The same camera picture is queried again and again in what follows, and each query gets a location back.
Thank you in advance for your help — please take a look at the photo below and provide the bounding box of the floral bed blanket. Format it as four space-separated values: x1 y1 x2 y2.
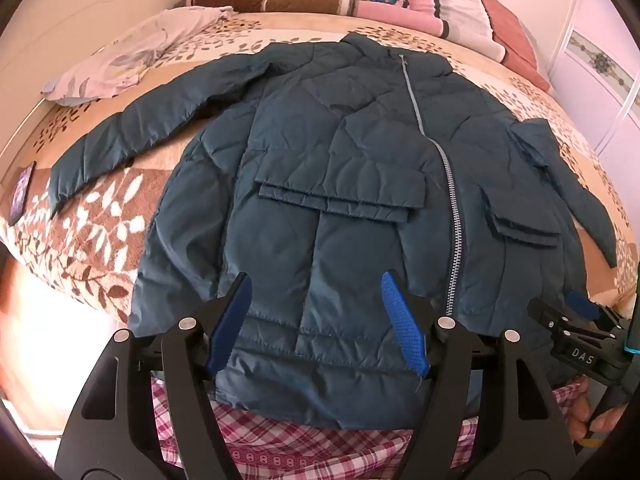
0 7 640 333

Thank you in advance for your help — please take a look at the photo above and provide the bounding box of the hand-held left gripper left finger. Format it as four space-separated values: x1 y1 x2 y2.
54 272 253 480

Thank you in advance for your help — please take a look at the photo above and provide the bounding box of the person's right hand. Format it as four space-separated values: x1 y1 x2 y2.
567 379 640 450

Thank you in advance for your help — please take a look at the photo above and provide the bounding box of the rose pillow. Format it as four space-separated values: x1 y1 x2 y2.
477 0 557 94

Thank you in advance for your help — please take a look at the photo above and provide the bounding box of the person's plaid clothing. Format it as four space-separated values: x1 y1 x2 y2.
149 374 592 480

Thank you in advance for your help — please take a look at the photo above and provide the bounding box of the light lilac pillow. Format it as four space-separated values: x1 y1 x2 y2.
40 6 237 107

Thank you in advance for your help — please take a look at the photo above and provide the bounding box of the white wardrobe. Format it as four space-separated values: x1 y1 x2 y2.
546 0 640 183

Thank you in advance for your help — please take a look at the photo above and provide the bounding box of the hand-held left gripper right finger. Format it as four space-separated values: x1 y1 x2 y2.
381 270 580 480

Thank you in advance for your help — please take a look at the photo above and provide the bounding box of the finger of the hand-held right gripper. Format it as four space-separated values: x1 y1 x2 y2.
527 291 626 343

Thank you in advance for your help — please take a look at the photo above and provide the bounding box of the pink striped pillow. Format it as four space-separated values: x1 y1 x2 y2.
350 0 507 59

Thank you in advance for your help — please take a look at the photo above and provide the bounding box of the dark phone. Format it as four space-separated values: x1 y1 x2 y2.
7 161 39 227

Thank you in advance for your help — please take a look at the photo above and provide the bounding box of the teal puffer jacket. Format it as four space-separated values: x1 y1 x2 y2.
49 30 619 432

